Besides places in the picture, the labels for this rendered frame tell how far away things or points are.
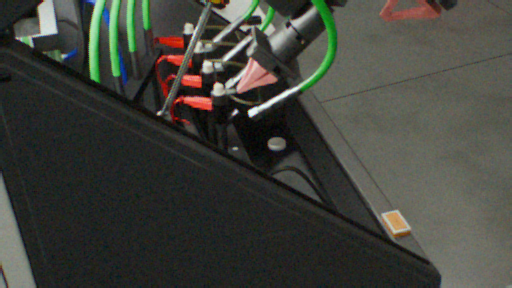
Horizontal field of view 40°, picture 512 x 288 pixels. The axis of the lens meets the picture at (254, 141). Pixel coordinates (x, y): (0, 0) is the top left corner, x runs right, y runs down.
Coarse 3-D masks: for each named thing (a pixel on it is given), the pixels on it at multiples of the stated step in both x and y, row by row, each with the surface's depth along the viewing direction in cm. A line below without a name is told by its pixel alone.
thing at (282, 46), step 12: (288, 24) 113; (264, 36) 117; (276, 36) 114; (288, 36) 112; (252, 48) 112; (264, 48) 113; (276, 48) 114; (288, 48) 113; (300, 48) 114; (276, 60) 114; (288, 60) 115; (288, 72) 115
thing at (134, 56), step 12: (132, 0) 123; (132, 12) 124; (132, 24) 125; (264, 24) 133; (132, 36) 126; (252, 36) 133; (132, 48) 128; (240, 48) 134; (132, 60) 129; (228, 60) 135; (132, 72) 131
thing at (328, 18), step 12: (312, 0) 100; (96, 12) 104; (324, 12) 101; (96, 24) 105; (96, 36) 107; (336, 36) 103; (96, 48) 108; (336, 48) 104; (96, 60) 109; (324, 60) 106; (96, 72) 110; (324, 72) 106; (300, 84) 109; (312, 84) 108
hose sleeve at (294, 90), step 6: (288, 90) 109; (294, 90) 109; (300, 90) 109; (276, 96) 110; (282, 96) 110; (288, 96) 109; (294, 96) 109; (270, 102) 111; (276, 102) 110; (282, 102) 110; (258, 108) 112; (264, 108) 111; (270, 108) 111; (264, 114) 112
